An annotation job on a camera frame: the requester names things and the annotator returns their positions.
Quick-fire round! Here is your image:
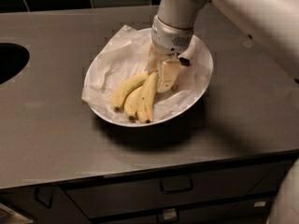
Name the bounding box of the left yellow banana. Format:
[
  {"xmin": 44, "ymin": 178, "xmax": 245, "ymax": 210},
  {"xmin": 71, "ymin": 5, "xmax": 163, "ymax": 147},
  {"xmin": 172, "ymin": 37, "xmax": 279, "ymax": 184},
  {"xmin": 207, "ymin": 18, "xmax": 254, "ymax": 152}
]
[{"xmin": 110, "ymin": 72, "xmax": 149, "ymax": 112}]

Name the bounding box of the black upper drawer handle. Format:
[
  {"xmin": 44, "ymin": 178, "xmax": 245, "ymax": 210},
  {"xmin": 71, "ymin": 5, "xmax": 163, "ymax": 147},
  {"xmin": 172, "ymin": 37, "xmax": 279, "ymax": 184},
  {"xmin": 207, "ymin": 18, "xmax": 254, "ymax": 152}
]
[{"xmin": 159, "ymin": 175, "xmax": 193, "ymax": 194}]

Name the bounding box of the silver white gripper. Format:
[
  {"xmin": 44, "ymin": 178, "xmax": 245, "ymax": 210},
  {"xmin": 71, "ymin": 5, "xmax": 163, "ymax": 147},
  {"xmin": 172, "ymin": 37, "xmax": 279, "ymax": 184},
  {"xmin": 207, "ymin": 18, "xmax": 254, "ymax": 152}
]
[{"xmin": 146, "ymin": 16, "xmax": 193, "ymax": 93}]

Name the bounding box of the yellow banana with stem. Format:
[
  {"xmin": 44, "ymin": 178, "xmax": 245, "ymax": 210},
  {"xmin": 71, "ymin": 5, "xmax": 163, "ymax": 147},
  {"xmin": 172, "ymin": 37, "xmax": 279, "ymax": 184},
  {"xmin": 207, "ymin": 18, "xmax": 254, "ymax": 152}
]
[{"xmin": 135, "ymin": 57, "xmax": 192, "ymax": 124}]

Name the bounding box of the black left cabinet handle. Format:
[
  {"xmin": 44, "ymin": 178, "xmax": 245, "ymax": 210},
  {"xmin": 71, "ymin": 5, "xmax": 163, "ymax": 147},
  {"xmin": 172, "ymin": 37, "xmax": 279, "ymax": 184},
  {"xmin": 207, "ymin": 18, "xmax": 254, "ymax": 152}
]
[{"xmin": 34, "ymin": 187, "xmax": 53, "ymax": 209}]

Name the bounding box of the white crumpled paper liner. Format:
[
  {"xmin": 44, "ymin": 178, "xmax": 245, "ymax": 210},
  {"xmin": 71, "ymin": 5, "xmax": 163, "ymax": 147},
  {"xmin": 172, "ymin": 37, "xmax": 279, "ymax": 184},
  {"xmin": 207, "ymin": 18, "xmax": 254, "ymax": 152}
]
[{"xmin": 81, "ymin": 23, "xmax": 209, "ymax": 122}]

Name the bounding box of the white oval bowl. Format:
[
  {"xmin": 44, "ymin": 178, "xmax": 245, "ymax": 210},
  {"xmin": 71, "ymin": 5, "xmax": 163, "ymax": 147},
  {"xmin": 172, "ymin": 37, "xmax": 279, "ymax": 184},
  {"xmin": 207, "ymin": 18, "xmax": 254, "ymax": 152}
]
[{"xmin": 84, "ymin": 26, "xmax": 215, "ymax": 128}]

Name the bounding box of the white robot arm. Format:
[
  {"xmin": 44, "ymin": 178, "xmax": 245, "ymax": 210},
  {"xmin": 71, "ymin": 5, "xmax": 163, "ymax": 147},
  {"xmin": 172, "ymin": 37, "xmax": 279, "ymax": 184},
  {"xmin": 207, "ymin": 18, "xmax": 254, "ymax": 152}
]
[{"xmin": 147, "ymin": 0, "xmax": 299, "ymax": 83}]

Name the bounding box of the middle yellow banana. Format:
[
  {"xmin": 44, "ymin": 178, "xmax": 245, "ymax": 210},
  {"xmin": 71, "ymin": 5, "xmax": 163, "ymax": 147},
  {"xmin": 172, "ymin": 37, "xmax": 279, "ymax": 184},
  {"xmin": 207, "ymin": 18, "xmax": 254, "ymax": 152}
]
[{"xmin": 124, "ymin": 87, "xmax": 142, "ymax": 122}]

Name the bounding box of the dark lower drawer front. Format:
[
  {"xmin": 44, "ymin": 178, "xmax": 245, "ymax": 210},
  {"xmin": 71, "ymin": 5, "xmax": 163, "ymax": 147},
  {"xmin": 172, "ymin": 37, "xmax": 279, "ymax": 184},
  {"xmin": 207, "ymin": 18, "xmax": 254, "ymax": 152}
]
[{"xmin": 91, "ymin": 191, "xmax": 275, "ymax": 224}]

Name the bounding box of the dark upper drawer front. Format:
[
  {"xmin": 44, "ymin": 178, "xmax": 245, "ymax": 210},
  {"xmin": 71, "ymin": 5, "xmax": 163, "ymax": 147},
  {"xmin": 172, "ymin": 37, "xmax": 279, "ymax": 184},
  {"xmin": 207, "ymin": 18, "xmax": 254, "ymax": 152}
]
[{"xmin": 66, "ymin": 163, "xmax": 274, "ymax": 218}]

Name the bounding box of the dark round sink opening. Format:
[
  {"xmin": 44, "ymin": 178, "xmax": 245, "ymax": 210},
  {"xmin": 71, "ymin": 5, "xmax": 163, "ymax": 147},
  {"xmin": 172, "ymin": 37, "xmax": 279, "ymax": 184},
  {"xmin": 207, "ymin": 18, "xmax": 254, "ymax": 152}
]
[{"xmin": 0, "ymin": 43, "xmax": 30, "ymax": 84}]

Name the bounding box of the white label sticker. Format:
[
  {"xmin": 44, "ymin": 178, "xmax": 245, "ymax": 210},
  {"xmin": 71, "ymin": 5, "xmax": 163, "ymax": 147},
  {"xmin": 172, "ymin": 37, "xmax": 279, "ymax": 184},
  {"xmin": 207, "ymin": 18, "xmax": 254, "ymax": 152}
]
[{"xmin": 254, "ymin": 201, "xmax": 267, "ymax": 208}]

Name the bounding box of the dark drawer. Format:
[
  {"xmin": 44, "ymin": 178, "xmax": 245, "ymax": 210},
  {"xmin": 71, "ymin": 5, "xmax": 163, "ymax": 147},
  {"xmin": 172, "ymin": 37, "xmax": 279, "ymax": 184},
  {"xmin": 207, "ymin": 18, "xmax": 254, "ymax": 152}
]
[
  {"xmin": 91, "ymin": 191, "xmax": 275, "ymax": 224},
  {"xmin": 66, "ymin": 163, "xmax": 274, "ymax": 218}
]

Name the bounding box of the lower drawer handle with label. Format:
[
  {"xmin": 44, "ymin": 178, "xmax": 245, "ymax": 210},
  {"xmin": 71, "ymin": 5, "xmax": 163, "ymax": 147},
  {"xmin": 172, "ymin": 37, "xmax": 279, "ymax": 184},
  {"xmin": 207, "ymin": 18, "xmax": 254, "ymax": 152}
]
[{"xmin": 156, "ymin": 208, "xmax": 179, "ymax": 224}]

